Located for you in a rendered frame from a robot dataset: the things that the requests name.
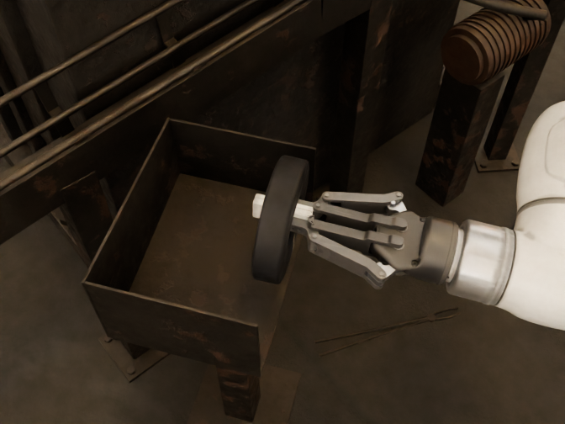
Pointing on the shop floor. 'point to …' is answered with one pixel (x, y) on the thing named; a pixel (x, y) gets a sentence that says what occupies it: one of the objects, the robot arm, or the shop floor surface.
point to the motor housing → (472, 92)
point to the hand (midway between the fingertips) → (282, 211)
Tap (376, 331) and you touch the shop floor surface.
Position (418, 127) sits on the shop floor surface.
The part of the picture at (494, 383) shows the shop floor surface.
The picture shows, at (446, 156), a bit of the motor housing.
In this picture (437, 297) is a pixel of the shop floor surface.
